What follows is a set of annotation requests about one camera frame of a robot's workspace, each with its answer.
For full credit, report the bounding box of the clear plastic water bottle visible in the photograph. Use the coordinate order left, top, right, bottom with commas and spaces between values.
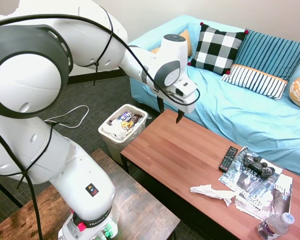
255, 212, 296, 240

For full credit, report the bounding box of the yellow snack wrapper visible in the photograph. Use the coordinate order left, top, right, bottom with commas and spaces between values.
121, 120, 137, 130

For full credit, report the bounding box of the sofa with light blue cover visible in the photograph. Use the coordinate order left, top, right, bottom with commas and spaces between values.
128, 14, 300, 181

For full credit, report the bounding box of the black white checkered pillow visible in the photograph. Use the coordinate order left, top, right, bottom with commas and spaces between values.
187, 21, 250, 76

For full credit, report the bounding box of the white navy striped pillow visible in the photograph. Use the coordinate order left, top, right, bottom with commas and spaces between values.
220, 63, 289, 102

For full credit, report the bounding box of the black remote control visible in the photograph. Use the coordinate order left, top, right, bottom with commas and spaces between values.
218, 145, 239, 174

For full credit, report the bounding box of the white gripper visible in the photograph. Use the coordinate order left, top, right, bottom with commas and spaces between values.
153, 86, 198, 125

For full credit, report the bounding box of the magazine with dark cover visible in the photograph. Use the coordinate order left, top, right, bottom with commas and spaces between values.
217, 146, 284, 214

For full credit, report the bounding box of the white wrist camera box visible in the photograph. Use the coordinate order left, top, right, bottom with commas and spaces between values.
170, 79, 198, 99

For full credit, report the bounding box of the blue striped pillow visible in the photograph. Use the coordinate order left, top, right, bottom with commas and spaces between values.
233, 29, 300, 82

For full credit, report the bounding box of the white floor cable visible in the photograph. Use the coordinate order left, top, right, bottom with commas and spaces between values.
43, 104, 90, 129

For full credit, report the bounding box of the magazine with white cover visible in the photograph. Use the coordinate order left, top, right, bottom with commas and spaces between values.
233, 173, 294, 222

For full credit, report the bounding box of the blue white hint wrapper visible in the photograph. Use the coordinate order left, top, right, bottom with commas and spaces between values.
117, 111, 134, 124

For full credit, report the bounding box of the beige plastic trash bin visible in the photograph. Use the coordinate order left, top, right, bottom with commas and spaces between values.
97, 103, 149, 166

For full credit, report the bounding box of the plain orange pillow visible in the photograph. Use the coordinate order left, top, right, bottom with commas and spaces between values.
149, 29, 193, 58

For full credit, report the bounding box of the black game controller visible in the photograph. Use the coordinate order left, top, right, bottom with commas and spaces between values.
243, 153, 276, 179

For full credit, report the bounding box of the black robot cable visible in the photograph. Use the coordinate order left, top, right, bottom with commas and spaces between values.
0, 13, 201, 240

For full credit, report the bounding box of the crumpled white trash tissue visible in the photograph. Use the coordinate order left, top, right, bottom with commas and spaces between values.
101, 118, 129, 140

